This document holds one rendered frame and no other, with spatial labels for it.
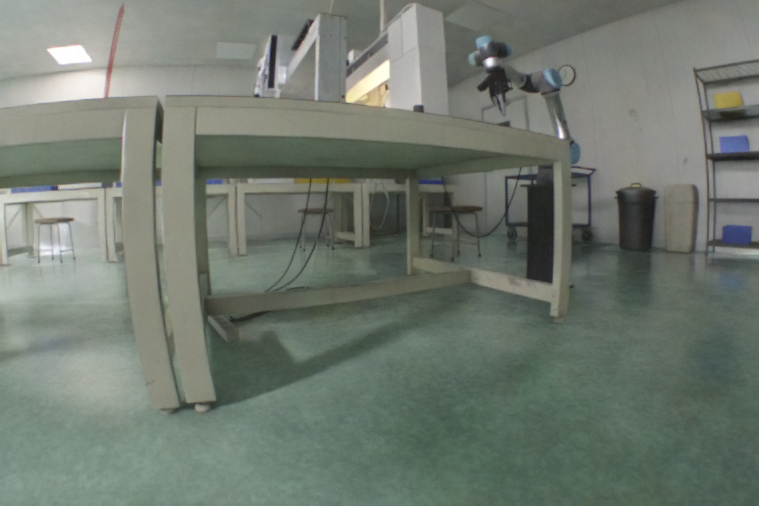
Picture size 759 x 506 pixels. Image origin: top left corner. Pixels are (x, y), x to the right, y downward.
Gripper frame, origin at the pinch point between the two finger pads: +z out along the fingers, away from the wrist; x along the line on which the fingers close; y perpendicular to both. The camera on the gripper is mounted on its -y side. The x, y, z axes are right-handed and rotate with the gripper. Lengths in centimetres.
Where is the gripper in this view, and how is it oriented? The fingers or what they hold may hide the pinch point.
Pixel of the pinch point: (503, 113)
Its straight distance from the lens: 161.7
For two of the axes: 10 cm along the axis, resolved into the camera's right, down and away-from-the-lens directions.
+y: 9.0, -2.9, 3.3
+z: 2.6, 9.6, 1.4
